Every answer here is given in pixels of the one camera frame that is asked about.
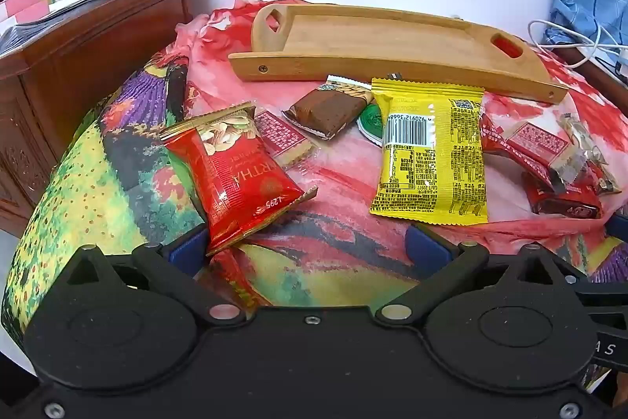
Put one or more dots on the green snack packet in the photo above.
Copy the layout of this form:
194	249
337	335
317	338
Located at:
369	124

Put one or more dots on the white power strip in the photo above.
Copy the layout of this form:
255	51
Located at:
606	60

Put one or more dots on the pink box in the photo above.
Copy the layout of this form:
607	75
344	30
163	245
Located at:
22	6

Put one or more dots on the bamboo serving tray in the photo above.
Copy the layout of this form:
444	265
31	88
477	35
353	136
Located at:
373	41

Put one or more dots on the small beige candy packet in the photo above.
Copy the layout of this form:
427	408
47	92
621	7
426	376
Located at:
586	144

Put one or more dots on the small dark red snack packet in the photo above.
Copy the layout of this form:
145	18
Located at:
559	200

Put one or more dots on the colourful printed blanket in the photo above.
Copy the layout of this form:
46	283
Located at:
73	183

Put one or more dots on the red label snack bar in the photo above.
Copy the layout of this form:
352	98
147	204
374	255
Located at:
279	134

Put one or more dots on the dark wooden bed frame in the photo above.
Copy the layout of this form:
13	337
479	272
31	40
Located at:
579	68

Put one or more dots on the stack of papers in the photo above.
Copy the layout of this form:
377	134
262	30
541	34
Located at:
59	14

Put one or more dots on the yellow snack packet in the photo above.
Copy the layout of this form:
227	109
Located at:
431	154

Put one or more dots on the red nut snack packet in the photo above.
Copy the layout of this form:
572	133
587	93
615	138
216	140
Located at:
235	173

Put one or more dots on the brown wooden nightstand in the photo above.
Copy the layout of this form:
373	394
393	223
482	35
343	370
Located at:
98	46

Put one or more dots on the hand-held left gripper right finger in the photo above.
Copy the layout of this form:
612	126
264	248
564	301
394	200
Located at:
427	247

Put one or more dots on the pink clear wrapper snack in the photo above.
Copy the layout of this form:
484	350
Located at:
539	144

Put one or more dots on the brown chocolate bar packet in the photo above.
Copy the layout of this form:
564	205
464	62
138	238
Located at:
324	107

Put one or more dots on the long red snack stick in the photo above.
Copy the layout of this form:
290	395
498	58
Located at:
493	139

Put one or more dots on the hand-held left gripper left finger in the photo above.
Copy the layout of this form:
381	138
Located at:
184	249

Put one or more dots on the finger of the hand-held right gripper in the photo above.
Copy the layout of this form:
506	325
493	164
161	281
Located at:
603	294

